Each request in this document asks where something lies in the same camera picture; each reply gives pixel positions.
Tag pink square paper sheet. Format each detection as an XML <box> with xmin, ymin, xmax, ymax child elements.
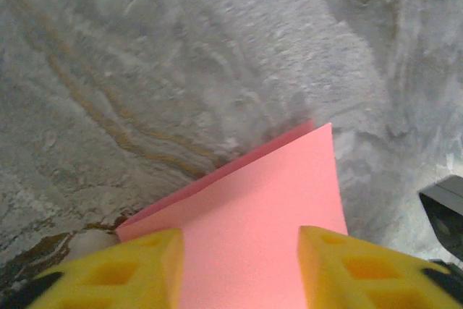
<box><xmin>115</xmin><ymin>119</ymin><xmax>349</xmax><ymax>309</ymax></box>

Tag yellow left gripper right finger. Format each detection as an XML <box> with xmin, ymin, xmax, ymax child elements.
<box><xmin>298</xmin><ymin>225</ymin><xmax>462</xmax><ymax>309</ymax></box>

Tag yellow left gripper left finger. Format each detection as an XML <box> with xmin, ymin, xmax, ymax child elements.
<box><xmin>10</xmin><ymin>228</ymin><xmax>186</xmax><ymax>309</ymax></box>

